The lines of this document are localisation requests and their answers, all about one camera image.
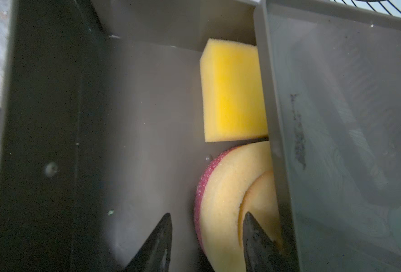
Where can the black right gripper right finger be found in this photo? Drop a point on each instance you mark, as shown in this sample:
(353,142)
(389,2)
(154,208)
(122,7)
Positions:
(260,252)

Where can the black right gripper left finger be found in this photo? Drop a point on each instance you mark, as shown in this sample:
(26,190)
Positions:
(154,255)

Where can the round smiley sponge pink-backed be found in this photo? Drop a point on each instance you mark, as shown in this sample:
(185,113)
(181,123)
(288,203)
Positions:
(238,181)

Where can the olive top drawer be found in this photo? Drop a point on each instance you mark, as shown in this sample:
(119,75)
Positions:
(101,129)

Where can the yellow rectangular sponge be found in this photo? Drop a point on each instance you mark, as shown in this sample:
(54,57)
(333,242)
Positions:
(232,92)

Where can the olive three-drawer storage box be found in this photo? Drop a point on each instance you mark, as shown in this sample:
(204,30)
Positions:
(331,73)

